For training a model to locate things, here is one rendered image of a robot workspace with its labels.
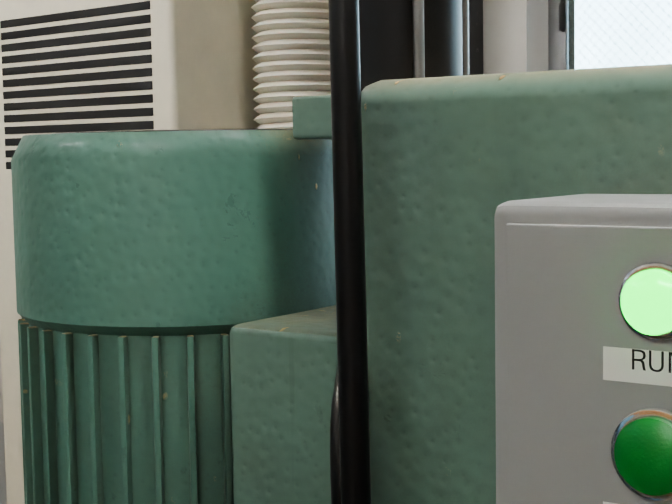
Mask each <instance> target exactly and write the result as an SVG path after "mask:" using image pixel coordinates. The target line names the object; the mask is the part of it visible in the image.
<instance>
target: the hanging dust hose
mask: <svg viewBox="0 0 672 504"><path fill-rule="evenodd" d="M254 1H255V2H257V3H256V4H254V5H253V6H252V7H251V8H252V9H253V10H254V11H255V12H257V13H256V14H255V15H253V16H252V17H251V18H252V19H253V20H254V21H255V22H257V24H256V25H254V26H253V27H252V29H253V30H254V31H255V32H257V33H258V34H256V35H255V36H253V37H252V39H253V40H254V41H255V42H257V43H259V44H257V45H255V46H254V47H253V48H252V49H253V50H254V51H255V52H257V53H259V54H257V55H256V56H254V57H253V58H252V59H253V60H254V61H255V62H257V63H259V64H258V65H256V66H255V67H254V68H253V70H254V71H255V72H257V73H259V75H257V76H255V77H254V78H253V80H254V81H255V82H257V83H259V85H258V86H256V87H255V88H254V89H253V90H254V91H255V92H257V93H259V94H260V95H258V96H256V97H255V98H254V99H253V100H254V101H256V102H257V103H259V104H260V105H258V106H257V107H255V108H254V109H253V110H255V111H256V112H257V113H259V114H261V115H259V116H257V117H256V118H255V119H254V120H255V121H256V122H257V123H259V124H261V125H260V126H258V127H256V128H255V129H293V114H292V99H293V97H295V96H300V95H320V94H331V85H330V46H329V7H328V0H254Z"/></svg>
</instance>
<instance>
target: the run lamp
mask: <svg viewBox="0 0 672 504"><path fill-rule="evenodd" d="M618 302H619V309H620V312H621V315H622V317H623V319H624V321H625V323H626V324H627V325H628V327H629V328H630V329H631V330H633V331H634V332H635V333H636V334H638V335H640V336H641V337H644V338H646V339H650V340H665V339H670V338H672V265H669V264H666V263H660V262H653V263H647V264H643V265H640V266H638V267H636V268H635V269H633V270H632V271H631V272H630V273H629V274H628V275H627V276H626V277H625V278H624V280H623V282H622V284H621V287H620V290H619V297H618Z"/></svg>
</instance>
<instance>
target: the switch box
mask: <svg viewBox="0 0 672 504"><path fill-rule="evenodd" d="M494 228H495V396H496V504H603V501H604V502H610V503H617V504H672V500H667V501H654V500H650V499H646V498H644V497H642V496H640V495H637V494H636V493H635V492H633V491H632V490H630V489H629V488H628V487H627V486H626V485H625V484H624V483H623V481H622V480H621V479H620V477H619V476H618V474H617V472H616V470H615V468H614V465H613V461H612V458H611V441H612V438H613V434H614V432H615V430H616V428H617V426H618V425H619V424H620V422H621V421H622V420H623V419H624V418H626V417H627V416H628V415H630V414H632V413H634V412H636V411H638V410H641V409H646V408H659V409H664V410H667V411H670V412H672V387H670V386H660V385H650V384H640V383H630V382H621V381H611V380H603V346H606V347H618V348H630V349H642V350H654V351H666V352H672V338H670V339H665V340H650V339H646V338H644V337H641V336H640V335H638V334H636V333H635V332H634V331H633V330H631V329H630V328H629V327H628V325H627V324H626V323H625V321H624V319H623V317H622V315H621V312H620V309H619V302H618V297H619V290H620V287H621V284H622V282H623V280H624V278H625V277H626V276H627V275H628V274H629V273H630V272H631V271H632V270H633V269H635V268H636V267H638V266H640V265H643V264H647V263H653V262H660V263H666V264H669V265H672V194H578V195H567V196H556V197H545V198H534V199H523V200H512V201H507V202H505V203H502V204H500V205H499V206H498V207H497V209H496V212H495V215H494Z"/></svg>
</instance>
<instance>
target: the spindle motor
mask: <svg viewBox="0 0 672 504"><path fill-rule="evenodd" d="M11 174H12V200H13V226H14V252H15V278H16V304H17V313H18V314H19V315H20V316H21V317H22V319H18V344H19V370H20V396H21V422H22V449H23V475H24V501H25V504H234V493H233V452H232V410H231V368H230V330H231V328H232V327H233V326H235V325H237V324H240V323H246V322H251V321H256V320H261V319H266V318H272V317H277V316H282V315H287V314H293V313H298V312H303V311H308V310H313V309H319V308H324V307H329V306H334V305H336V282H335V243H334V203H333V164H332V139H300V140H297V139H295V138H294V137H293V129H187V130H130V131H91V132H65V133H53V134H38V135H24V136H22V138H21V140H20V142H19V145H18V147H17V149H16V151H15V153H14V155H13V157H12V159H11Z"/></svg>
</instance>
